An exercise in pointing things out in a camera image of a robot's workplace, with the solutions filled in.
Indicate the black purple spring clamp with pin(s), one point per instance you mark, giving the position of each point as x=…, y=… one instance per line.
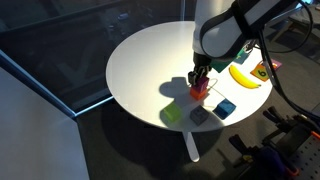
x=283, y=121

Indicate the yellow-green block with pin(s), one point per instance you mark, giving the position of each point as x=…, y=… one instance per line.
x=172, y=111

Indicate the blue block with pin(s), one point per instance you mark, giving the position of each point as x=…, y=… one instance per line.
x=225, y=108

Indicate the white table leg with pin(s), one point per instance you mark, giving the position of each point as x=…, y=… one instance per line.
x=190, y=146

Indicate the grey block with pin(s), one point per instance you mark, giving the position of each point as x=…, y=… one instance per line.
x=199, y=115

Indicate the dark bench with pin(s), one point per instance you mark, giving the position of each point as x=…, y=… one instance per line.
x=300, y=23

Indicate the orange block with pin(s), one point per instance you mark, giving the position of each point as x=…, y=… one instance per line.
x=197, y=94

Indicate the purple orange number six cube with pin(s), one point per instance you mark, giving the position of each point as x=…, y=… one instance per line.
x=261, y=72

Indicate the purple spring clamp orange tips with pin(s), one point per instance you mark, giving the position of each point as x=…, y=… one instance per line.
x=271, y=156

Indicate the black perforated mounting board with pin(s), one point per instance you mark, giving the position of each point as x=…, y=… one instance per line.
x=308, y=158

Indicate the yellow banana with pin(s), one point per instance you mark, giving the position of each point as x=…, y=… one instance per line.
x=241, y=78

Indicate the blue number four cube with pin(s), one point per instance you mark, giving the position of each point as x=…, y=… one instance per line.
x=242, y=57

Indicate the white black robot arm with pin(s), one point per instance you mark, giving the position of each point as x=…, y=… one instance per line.
x=226, y=26

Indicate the pink block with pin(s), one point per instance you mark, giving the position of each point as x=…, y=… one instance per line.
x=202, y=84

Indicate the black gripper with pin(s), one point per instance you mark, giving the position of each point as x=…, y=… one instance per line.
x=201, y=60

